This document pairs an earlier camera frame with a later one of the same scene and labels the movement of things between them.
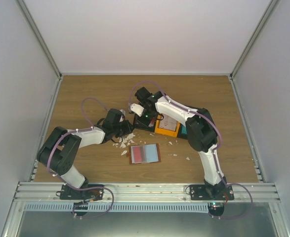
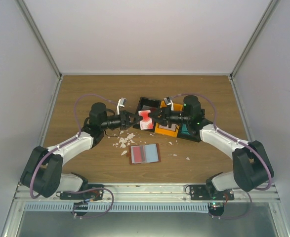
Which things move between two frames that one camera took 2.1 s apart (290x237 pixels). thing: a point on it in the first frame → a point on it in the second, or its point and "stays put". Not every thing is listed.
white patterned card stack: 168,123 stays put
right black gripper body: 145,109 → 175,118
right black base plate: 216,206 stays put
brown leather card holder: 144,153 stays put
